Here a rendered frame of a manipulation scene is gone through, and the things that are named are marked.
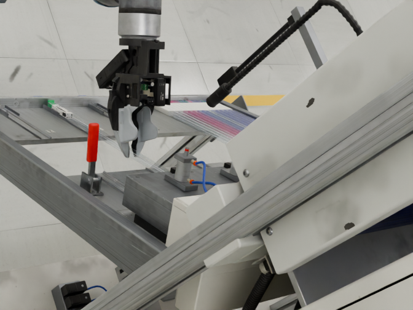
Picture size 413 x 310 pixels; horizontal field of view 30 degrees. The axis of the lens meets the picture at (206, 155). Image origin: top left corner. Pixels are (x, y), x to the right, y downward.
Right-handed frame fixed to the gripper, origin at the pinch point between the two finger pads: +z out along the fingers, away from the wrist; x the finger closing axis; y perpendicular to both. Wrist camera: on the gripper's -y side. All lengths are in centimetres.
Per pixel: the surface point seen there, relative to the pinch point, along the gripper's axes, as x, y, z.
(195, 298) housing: -19.0, 41.7, 13.0
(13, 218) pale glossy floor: 24, -91, 33
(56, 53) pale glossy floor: 57, -124, -15
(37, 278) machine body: -8.0, -18.9, 27.7
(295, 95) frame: -23, 60, -14
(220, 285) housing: -15.1, 42.4, 11.9
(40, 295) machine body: -8.3, -16.9, 30.6
